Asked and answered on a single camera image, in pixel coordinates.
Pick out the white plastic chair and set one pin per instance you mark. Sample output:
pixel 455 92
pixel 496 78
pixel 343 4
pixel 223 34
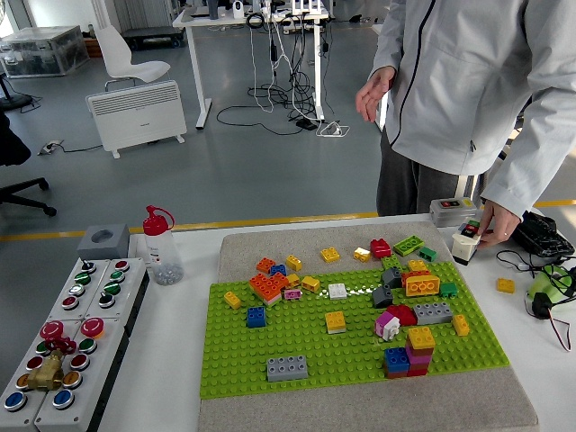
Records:
pixel 144 69

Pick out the orange long brick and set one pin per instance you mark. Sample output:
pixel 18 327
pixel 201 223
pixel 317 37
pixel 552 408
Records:
pixel 414 273

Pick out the green studded baseplate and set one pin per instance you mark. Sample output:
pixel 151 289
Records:
pixel 234 360

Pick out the person's right forearm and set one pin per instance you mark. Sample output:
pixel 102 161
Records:
pixel 389 36

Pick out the black stand base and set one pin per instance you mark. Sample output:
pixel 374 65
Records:
pixel 13 101

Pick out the grey desk post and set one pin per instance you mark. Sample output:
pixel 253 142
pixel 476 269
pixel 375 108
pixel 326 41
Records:
pixel 213 10

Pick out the yellow two-by-four brick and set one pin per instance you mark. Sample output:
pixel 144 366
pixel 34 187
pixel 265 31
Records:
pixel 423 285

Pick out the grey-brown mat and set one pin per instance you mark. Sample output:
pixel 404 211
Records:
pixel 360 405

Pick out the yellow narrow brick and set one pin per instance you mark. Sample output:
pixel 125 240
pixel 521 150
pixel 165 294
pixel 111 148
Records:
pixel 232 299
pixel 460 325

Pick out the white panel heater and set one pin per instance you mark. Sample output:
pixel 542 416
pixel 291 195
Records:
pixel 135 119

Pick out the dark grey sloped brick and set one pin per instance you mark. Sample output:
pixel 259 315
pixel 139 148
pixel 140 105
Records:
pixel 382 297
pixel 391 278

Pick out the white standing desk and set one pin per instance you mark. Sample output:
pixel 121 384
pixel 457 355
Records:
pixel 198 67

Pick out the blue two-by-two brick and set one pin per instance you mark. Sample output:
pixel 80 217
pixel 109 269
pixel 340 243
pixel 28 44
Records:
pixel 278 269
pixel 256 317

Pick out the grey two-by-four brick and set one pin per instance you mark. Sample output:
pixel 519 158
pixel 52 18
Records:
pixel 432 312
pixel 286 368

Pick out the clear storage crate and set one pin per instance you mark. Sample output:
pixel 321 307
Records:
pixel 42 49

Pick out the orange two-by-two brick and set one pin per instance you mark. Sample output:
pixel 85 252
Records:
pixel 265 264

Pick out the grey four-button control box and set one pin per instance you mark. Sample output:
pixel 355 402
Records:
pixel 134 288
pixel 82 278

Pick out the person's right hand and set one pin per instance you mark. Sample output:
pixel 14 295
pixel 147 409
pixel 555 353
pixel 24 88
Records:
pixel 373 96

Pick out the person's left forearm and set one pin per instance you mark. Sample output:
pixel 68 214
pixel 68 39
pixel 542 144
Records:
pixel 535 153

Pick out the grey switch box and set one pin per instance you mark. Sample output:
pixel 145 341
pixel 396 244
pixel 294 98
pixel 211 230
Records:
pixel 450 213

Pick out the orange layered brick stack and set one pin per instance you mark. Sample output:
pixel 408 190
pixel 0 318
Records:
pixel 267 285

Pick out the white desk camera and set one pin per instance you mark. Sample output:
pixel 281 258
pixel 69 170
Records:
pixel 237 10

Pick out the lime green long brick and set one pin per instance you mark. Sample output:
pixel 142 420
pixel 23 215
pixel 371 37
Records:
pixel 408 245
pixel 391 262

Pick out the brass valve red handwheel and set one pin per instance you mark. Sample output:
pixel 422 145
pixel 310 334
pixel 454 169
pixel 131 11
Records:
pixel 45 375

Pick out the person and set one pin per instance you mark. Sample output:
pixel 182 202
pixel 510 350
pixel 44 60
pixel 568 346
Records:
pixel 450 90

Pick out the white handheld button box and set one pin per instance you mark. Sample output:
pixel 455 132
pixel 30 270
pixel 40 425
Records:
pixel 464 247

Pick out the black swivel chair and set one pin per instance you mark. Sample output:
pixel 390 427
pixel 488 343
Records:
pixel 22 189

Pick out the clear bottle red cap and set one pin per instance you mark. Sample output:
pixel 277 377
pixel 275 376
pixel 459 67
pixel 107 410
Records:
pixel 162 261

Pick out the yellow on white brick stack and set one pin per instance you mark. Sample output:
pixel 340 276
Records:
pixel 335 321

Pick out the dark green small brick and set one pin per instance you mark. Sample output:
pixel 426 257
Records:
pixel 448 290
pixel 428 254

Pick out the red sloped brick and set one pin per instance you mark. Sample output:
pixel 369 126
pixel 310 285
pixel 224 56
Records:
pixel 405 313
pixel 380 248

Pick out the grey floor socket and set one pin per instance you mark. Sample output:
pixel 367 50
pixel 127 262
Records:
pixel 49 147

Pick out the person's left hand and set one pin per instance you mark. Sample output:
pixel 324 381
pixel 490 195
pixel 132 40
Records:
pixel 501 222

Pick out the grey block round hole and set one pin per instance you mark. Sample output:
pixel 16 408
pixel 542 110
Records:
pixel 117 245

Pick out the pink small brick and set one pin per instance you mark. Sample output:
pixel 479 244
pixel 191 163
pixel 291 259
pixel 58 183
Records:
pixel 292 294

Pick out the white two-by-two brick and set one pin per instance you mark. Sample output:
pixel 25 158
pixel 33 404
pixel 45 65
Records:
pixel 337 292

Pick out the black power adapter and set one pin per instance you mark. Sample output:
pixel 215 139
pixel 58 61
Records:
pixel 307 124

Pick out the black wheeled dolly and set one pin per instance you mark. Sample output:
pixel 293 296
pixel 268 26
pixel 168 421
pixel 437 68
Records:
pixel 153 32

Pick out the grey emergency-stop button box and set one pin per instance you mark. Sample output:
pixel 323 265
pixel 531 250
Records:
pixel 90 405
pixel 51 330

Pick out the black wrapped keyboard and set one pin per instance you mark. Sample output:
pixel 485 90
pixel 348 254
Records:
pixel 540 238

